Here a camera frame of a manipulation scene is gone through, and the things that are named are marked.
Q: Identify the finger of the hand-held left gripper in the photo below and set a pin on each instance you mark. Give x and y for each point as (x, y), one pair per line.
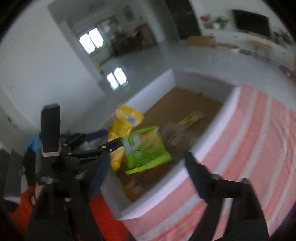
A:
(108, 146)
(97, 135)

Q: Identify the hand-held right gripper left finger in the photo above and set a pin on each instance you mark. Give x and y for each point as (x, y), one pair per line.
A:
(101, 171)

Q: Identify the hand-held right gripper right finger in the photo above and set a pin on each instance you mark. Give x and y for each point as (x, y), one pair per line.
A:
(196, 176)

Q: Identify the green snack packet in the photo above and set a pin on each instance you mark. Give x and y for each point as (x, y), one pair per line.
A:
(145, 148)

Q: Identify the white cardboard box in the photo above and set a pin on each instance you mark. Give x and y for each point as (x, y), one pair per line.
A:
(138, 206)

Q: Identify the person's left hand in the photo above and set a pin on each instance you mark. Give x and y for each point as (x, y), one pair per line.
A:
(35, 194)

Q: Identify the blue cloth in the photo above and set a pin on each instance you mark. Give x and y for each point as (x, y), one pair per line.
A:
(33, 142)

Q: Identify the large yellow snack bag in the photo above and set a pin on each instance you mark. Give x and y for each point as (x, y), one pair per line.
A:
(124, 120)

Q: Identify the person's red clothing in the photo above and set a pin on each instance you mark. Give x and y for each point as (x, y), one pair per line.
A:
(104, 220)

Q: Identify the long biscuit stick packet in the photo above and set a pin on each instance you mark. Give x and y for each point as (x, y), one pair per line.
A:
(192, 118)

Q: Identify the orange striped tablecloth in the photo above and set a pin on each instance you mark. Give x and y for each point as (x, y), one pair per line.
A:
(254, 139)

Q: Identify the small bright window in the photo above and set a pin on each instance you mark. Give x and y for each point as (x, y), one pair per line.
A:
(91, 40)

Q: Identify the wooden sideboard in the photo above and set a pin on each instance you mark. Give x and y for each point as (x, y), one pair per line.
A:
(146, 34)

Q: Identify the flat beige round pad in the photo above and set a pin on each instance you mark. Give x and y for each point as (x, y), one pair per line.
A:
(227, 48)

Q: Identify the brown cardboard box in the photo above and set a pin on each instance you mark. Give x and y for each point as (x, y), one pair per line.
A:
(200, 41)

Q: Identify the white television cabinet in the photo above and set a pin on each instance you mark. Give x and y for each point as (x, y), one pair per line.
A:
(231, 37)

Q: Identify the dark glass display cabinet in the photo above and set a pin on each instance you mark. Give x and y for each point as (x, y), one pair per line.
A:
(182, 18)

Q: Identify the wooden stool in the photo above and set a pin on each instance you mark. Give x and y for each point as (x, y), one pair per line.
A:
(260, 44)

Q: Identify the green plant in white vase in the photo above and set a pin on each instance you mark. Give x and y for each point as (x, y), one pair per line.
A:
(220, 22)

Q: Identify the red flowers in vase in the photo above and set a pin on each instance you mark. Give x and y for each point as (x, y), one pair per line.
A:
(205, 20)

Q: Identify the black television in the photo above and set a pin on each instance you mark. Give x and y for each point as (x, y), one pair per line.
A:
(251, 23)

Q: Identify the large leafy potted plant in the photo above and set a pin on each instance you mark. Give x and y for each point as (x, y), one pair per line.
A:
(283, 36)

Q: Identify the wall painting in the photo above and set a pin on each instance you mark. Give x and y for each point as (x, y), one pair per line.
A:
(128, 12)

